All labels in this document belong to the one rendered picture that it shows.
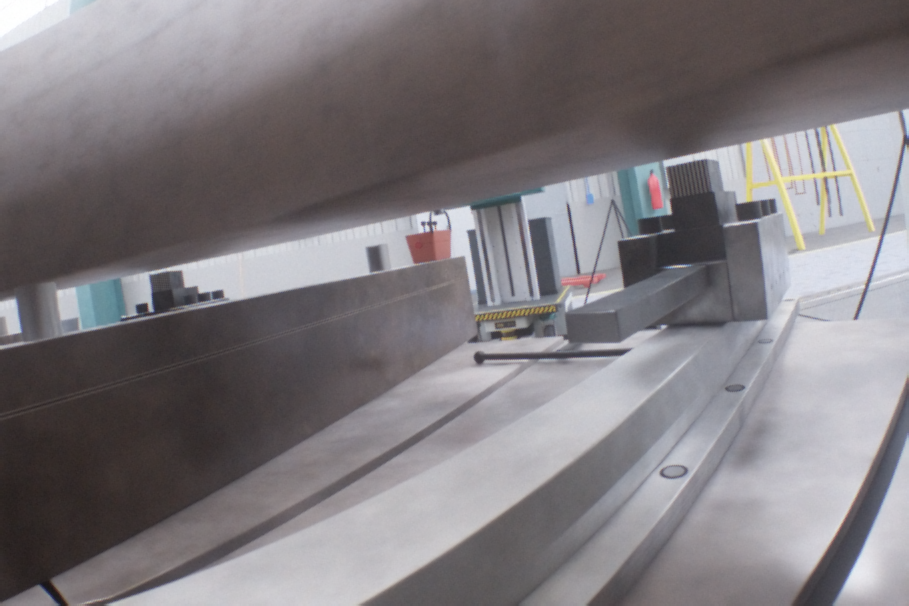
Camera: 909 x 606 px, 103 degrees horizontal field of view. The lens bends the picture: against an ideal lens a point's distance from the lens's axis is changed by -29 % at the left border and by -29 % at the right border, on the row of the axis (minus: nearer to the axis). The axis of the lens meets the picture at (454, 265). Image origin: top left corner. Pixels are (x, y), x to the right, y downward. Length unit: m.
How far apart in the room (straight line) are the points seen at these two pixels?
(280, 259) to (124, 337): 8.10
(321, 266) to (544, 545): 8.34
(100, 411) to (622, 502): 0.83
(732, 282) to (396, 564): 0.91
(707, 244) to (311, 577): 1.05
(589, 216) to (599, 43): 7.96
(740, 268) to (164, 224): 1.41
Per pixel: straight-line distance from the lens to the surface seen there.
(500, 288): 3.32
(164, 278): 2.29
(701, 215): 1.26
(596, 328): 0.75
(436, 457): 1.04
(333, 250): 8.68
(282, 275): 9.01
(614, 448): 0.66
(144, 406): 0.99
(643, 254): 1.21
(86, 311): 10.26
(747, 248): 1.13
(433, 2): 0.87
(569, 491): 0.58
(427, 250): 2.06
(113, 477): 0.97
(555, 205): 8.44
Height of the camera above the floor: 0.71
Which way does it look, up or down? 2 degrees down
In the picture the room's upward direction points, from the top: 9 degrees counter-clockwise
